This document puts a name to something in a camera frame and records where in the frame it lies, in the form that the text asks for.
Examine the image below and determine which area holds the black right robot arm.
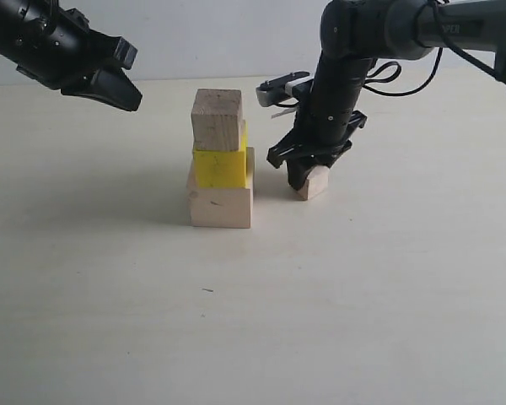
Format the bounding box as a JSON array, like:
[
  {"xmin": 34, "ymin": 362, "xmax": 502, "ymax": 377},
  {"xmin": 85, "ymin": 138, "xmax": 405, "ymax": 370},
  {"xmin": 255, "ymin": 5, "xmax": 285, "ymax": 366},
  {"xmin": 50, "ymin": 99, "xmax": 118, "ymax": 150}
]
[{"xmin": 256, "ymin": 0, "xmax": 506, "ymax": 190}]

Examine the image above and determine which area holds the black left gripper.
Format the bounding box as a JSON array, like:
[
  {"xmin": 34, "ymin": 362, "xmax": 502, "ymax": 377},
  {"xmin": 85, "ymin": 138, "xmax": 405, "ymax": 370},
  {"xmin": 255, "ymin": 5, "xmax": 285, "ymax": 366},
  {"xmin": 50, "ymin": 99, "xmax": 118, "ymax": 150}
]
[{"xmin": 8, "ymin": 8, "xmax": 143, "ymax": 112}]

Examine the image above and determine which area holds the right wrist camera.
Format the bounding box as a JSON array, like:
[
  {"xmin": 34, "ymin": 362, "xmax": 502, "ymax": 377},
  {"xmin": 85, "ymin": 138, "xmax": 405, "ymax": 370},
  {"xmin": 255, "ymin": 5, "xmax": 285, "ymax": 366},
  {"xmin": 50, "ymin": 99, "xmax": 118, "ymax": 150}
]
[{"xmin": 256, "ymin": 71, "xmax": 313, "ymax": 107}]

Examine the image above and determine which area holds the yellow cube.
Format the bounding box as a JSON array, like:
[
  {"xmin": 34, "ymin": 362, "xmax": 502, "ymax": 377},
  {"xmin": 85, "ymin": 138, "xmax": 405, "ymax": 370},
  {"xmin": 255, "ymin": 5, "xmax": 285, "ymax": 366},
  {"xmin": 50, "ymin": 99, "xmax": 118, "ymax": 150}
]
[{"xmin": 192, "ymin": 120, "xmax": 248, "ymax": 188}]

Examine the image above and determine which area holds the medium wooden cube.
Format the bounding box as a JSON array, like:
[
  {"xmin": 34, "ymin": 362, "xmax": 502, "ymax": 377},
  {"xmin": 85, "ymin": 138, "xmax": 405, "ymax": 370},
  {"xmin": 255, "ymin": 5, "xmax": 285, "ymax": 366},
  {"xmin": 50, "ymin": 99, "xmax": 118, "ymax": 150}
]
[{"xmin": 191, "ymin": 88, "xmax": 243, "ymax": 152}]

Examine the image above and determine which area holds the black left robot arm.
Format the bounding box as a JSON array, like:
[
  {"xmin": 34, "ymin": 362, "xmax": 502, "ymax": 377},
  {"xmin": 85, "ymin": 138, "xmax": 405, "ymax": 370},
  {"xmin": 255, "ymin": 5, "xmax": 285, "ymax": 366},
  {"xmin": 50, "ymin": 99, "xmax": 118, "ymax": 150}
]
[{"xmin": 0, "ymin": 1, "xmax": 143, "ymax": 112}]

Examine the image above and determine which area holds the large wooden cube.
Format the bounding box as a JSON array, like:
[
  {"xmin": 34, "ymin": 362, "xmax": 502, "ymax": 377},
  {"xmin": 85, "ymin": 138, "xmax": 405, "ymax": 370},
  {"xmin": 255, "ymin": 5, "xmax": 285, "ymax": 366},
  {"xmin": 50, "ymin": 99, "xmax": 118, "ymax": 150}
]
[{"xmin": 186, "ymin": 147, "xmax": 255, "ymax": 229}]

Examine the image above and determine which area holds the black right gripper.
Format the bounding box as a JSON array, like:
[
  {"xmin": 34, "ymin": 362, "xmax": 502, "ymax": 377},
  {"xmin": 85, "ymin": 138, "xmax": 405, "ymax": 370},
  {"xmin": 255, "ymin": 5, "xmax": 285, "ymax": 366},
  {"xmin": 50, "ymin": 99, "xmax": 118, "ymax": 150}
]
[{"xmin": 266, "ymin": 54, "xmax": 373, "ymax": 190}]

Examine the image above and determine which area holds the small wooden cube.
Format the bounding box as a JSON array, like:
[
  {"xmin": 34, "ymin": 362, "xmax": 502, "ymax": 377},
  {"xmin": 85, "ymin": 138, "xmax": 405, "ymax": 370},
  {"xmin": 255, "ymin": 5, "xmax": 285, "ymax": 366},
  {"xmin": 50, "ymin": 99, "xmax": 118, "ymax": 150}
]
[{"xmin": 297, "ymin": 165, "xmax": 330, "ymax": 201}]

